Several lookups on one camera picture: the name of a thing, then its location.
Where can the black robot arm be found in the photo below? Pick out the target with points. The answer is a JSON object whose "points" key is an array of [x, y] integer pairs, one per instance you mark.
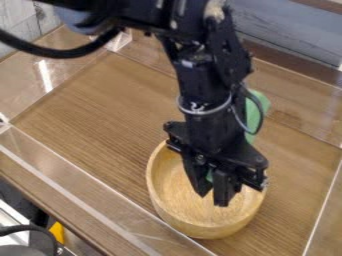
{"points": [[222, 111]]}

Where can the green rectangular block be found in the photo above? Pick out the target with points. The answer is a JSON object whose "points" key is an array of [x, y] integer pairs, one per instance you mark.
{"points": [[252, 113]]}

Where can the clear acrylic corner bracket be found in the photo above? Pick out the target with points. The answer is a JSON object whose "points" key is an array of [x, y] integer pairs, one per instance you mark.
{"points": [[117, 42]]}

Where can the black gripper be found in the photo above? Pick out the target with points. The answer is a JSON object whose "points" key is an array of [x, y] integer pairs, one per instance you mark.
{"points": [[219, 159]]}

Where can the yellow label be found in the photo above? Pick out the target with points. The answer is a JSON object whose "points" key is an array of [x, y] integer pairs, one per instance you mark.
{"points": [[56, 229]]}

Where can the black device with screw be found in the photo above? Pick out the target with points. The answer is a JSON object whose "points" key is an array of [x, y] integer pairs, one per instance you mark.
{"points": [[41, 242]]}

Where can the brown wooden bowl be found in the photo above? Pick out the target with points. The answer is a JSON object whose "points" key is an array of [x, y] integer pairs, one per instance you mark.
{"points": [[188, 213]]}

